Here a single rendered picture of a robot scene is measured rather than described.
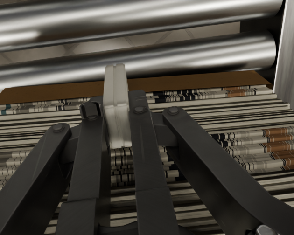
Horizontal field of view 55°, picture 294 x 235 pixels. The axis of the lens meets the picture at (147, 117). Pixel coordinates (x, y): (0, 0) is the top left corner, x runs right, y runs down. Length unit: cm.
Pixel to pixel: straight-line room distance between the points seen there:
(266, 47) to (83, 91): 22
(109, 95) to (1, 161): 10
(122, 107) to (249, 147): 11
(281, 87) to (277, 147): 17
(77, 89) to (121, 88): 14
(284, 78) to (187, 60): 13
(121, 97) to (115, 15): 16
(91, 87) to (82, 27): 6
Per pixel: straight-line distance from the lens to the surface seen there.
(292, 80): 40
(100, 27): 32
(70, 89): 31
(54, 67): 34
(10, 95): 33
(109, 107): 16
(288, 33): 37
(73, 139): 16
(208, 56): 34
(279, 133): 25
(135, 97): 18
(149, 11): 31
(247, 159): 22
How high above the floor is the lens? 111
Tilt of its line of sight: 59 degrees down
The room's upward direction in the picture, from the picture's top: 168 degrees clockwise
